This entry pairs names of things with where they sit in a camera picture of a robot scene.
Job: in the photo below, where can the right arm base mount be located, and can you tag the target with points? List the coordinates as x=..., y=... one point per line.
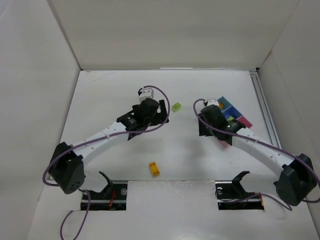
x=231, y=195

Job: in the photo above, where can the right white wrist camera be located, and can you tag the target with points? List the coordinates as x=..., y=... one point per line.
x=211, y=102

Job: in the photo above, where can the blue container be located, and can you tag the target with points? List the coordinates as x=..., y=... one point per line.
x=225, y=102

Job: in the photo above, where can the aluminium rail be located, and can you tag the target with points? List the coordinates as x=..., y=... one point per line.
x=264, y=108

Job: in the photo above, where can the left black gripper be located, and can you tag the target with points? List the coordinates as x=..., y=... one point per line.
x=163, y=110

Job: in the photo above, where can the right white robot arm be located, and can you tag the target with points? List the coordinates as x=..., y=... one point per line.
x=296, y=177

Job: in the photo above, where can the orange long lego brick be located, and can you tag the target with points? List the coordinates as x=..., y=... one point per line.
x=154, y=169

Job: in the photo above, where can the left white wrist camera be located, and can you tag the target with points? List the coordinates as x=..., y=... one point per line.
x=145, y=93

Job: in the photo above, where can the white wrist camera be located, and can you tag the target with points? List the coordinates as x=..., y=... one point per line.
x=145, y=93
x=211, y=102

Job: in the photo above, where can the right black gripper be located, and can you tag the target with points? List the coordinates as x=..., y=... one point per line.
x=201, y=128

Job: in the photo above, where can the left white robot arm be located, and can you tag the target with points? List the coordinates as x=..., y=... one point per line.
x=68, y=162

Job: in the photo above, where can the lime lego brick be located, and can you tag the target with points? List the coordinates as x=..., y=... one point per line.
x=175, y=107

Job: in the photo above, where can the pink container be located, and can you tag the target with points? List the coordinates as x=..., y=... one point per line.
x=242, y=120

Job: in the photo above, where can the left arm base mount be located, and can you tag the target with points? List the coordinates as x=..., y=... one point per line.
x=113, y=197

